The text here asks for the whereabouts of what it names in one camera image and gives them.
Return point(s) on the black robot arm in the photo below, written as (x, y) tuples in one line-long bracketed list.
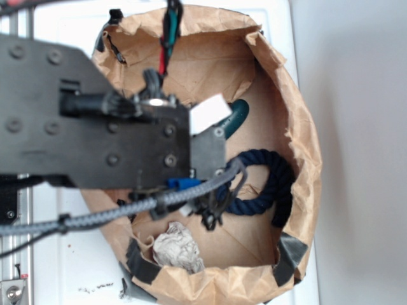
[(62, 120)]

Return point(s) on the brown paper bag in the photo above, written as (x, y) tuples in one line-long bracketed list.
[(248, 259)]

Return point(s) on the crumpled white cloth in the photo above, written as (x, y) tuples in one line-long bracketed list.
[(177, 248)]

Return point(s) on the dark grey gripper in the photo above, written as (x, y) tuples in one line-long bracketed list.
[(208, 153)]

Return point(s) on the white block on gripper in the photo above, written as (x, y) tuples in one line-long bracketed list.
[(207, 113)]

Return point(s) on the dark green plastic capsule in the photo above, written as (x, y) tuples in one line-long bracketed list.
[(239, 113)]

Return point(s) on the black bracket on rail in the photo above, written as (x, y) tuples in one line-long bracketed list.
[(9, 200)]

